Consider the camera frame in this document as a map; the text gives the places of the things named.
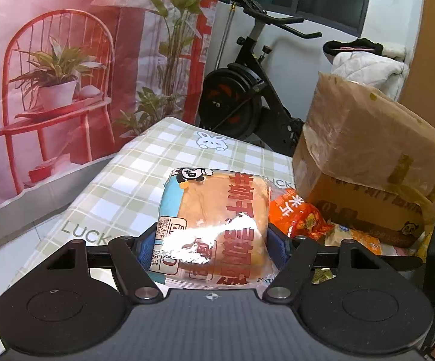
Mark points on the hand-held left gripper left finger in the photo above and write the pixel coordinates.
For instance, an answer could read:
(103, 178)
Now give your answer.
(146, 250)

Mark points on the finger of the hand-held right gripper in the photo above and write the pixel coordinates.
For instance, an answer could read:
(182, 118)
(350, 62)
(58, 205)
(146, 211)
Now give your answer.
(405, 264)

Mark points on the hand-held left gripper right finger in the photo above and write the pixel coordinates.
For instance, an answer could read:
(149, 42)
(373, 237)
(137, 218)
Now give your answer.
(277, 244)

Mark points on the orange snack bag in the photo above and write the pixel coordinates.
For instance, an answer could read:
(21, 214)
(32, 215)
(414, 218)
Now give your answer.
(296, 214)

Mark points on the brown cardboard box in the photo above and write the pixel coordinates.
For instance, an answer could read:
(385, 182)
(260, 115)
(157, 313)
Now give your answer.
(360, 139)

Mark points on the yellow-orange bread packet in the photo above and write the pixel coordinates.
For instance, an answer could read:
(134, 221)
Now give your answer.
(352, 237)

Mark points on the black exercise bike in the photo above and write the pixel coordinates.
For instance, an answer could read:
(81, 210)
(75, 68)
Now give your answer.
(232, 109)

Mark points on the white quilted blanket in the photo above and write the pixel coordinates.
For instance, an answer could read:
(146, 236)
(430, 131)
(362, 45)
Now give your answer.
(364, 67)

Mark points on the red printed backdrop cloth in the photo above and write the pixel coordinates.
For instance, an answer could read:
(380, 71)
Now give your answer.
(52, 64)

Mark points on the black garment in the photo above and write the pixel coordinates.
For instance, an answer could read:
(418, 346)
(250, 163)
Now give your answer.
(352, 43)

